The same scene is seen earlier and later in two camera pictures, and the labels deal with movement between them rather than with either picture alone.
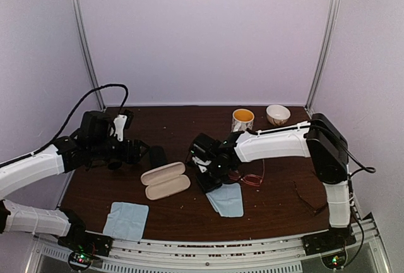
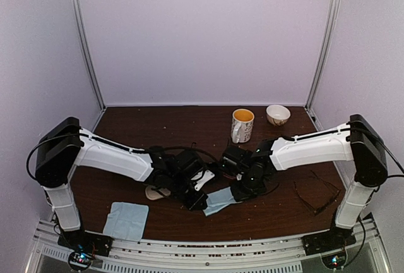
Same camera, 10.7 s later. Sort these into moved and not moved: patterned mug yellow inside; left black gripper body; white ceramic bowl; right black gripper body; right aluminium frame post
Moved: left black gripper body; right black gripper body
Not moved: patterned mug yellow inside; white ceramic bowl; right aluminium frame post
